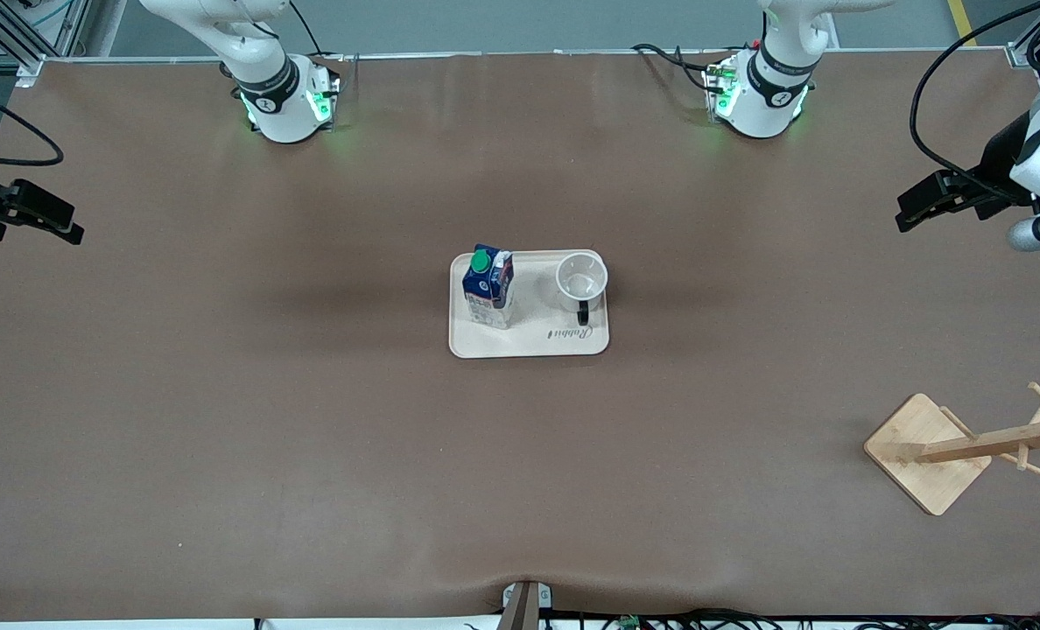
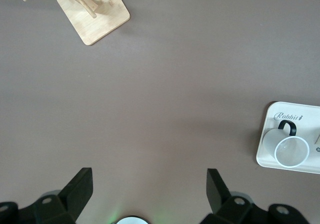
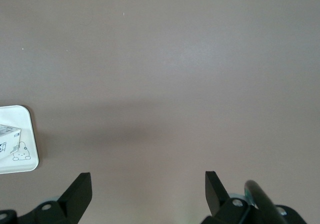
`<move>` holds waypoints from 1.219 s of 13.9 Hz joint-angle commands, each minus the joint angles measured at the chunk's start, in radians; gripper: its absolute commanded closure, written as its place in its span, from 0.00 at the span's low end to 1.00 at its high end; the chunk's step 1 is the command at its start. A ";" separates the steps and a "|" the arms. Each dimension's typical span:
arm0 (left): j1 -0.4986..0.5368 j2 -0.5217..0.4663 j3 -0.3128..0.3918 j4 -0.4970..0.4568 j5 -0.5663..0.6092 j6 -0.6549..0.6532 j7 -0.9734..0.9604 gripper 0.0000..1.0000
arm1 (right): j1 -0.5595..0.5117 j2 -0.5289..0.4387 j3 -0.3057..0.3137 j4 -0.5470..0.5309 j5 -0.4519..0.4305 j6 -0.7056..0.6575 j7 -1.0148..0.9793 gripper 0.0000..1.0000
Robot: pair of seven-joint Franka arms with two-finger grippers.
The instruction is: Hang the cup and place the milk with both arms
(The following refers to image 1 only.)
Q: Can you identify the table edge camera mount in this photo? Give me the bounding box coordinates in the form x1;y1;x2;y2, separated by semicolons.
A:
498;580;554;630

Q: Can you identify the wooden cup rack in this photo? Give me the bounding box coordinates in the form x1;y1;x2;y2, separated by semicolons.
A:
864;381;1040;516

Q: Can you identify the blue white milk carton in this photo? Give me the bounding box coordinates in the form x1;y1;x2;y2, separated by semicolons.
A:
462;244;516;331

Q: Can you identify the black left arm base cable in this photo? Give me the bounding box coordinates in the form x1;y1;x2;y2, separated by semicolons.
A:
632;42;715;93

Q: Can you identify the brown table mat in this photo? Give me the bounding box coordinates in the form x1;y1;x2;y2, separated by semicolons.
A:
0;50;1040;624

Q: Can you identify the beige plastic tray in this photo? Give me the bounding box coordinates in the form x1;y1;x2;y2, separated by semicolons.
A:
448;250;610;360

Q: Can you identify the black arm base cable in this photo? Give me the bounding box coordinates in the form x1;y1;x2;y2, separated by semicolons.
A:
288;0;359;84
632;42;715;93

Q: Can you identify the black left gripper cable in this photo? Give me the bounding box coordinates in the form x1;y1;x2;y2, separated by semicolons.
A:
910;0;1040;202

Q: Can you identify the white smiley cup black handle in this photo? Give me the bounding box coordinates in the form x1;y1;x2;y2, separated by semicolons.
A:
556;252;609;327

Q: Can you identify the black right arm base cable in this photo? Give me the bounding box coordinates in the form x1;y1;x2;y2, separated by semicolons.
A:
288;0;359;84

